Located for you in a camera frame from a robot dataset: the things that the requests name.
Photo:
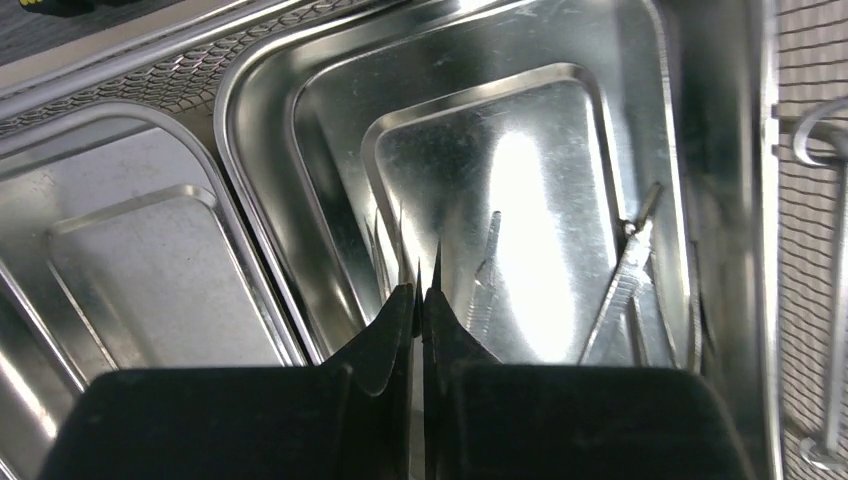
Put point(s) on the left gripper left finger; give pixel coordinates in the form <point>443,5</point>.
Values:
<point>346,418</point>

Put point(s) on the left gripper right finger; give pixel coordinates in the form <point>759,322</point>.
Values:
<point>488,420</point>

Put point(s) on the steel tweezers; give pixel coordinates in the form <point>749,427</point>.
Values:
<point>632,295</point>
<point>478,317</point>

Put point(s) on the wire mesh steel basket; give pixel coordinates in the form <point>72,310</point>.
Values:
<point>171,55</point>

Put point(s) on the right steel tray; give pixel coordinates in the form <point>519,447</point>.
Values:
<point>372,147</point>

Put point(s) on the steel tray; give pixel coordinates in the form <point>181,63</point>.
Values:
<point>372,147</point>
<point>122,246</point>

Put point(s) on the left steel tray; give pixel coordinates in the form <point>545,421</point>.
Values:
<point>122,246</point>

